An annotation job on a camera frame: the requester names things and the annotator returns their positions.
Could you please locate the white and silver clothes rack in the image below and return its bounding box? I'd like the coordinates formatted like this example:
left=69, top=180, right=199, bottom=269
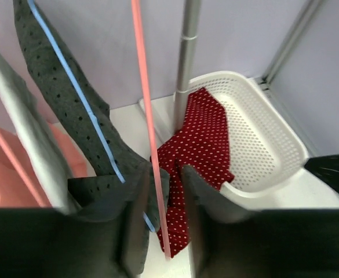
left=173, top=0, right=202, bottom=131

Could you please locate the dark grey dotted skirt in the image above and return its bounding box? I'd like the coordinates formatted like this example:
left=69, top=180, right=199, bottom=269
left=12, top=0, right=171, bottom=232

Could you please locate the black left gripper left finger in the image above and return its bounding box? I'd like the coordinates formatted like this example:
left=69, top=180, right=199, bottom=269
left=0, top=167, right=150, bottom=277

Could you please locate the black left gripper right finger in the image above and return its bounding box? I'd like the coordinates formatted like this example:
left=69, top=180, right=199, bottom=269
left=181, top=165, right=339, bottom=277

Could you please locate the white skirt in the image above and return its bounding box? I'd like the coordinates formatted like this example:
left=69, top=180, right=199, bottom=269
left=0, top=54, right=78, bottom=214

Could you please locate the salmon pink pleated skirt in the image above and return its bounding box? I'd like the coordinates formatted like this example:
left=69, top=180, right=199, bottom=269
left=0, top=109, right=89, bottom=209

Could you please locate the dark red polka dot skirt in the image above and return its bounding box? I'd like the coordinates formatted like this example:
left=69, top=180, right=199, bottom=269
left=158, top=87, right=235, bottom=257

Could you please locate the white perforated plastic basket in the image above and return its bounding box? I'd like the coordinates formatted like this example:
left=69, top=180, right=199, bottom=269
left=151, top=71, right=308, bottom=203

